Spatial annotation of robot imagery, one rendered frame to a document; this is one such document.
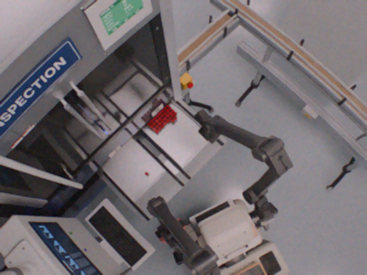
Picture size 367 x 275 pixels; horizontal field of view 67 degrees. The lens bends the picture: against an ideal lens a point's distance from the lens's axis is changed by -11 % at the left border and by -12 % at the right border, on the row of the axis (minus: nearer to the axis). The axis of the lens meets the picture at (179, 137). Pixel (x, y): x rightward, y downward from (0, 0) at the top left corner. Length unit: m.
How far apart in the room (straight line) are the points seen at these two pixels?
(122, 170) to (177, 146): 0.36
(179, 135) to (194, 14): 1.80
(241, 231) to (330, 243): 1.74
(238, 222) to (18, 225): 0.92
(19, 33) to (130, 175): 1.24
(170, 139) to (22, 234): 1.03
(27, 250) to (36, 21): 0.85
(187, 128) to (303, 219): 1.46
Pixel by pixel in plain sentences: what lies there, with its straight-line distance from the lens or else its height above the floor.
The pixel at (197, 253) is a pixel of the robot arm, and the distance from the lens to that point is 1.14.
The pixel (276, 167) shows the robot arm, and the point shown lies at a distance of 1.14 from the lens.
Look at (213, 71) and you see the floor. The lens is 3.04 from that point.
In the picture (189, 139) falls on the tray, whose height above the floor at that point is 0.88.
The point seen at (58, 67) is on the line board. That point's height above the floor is 1.95.
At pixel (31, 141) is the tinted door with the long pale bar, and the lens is 1.16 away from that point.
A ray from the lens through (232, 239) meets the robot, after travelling 1.35.
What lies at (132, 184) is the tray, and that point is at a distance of 1.87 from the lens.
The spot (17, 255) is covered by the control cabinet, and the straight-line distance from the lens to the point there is 1.33.
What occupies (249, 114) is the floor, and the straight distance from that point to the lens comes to 2.91.
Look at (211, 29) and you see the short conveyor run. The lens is 2.16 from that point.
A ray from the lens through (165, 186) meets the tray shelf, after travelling 1.84.
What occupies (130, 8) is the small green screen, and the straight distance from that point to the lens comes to 0.99.
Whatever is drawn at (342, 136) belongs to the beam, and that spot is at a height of 0.55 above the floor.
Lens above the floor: 2.71
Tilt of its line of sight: 75 degrees down
